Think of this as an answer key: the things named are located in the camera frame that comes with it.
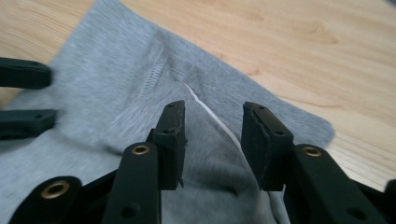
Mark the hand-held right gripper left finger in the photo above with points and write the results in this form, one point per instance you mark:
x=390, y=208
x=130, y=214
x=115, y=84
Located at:
x=171, y=149

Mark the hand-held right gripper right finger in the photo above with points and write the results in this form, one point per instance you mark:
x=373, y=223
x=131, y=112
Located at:
x=267, y=149

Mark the grey pants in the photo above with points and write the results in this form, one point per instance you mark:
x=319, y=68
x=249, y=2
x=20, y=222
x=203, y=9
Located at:
x=109, y=77

